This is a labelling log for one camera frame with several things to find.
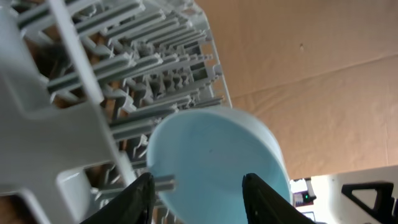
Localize light blue rice bowl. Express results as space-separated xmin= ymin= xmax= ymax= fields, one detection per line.
xmin=146 ymin=106 xmax=292 ymax=224

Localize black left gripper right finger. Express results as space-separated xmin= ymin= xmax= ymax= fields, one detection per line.
xmin=242 ymin=173 xmax=315 ymax=224

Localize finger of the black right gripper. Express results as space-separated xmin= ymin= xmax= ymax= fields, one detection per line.
xmin=341 ymin=182 xmax=397 ymax=224

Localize grey dishwasher rack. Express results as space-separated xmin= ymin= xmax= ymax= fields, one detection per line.
xmin=1 ymin=0 xmax=231 ymax=223

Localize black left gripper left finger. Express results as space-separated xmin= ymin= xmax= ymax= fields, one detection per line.
xmin=81 ymin=172 xmax=155 ymax=224

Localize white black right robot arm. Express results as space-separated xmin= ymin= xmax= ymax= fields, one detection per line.
xmin=290 ymin=166 xmax=397 ymax=223

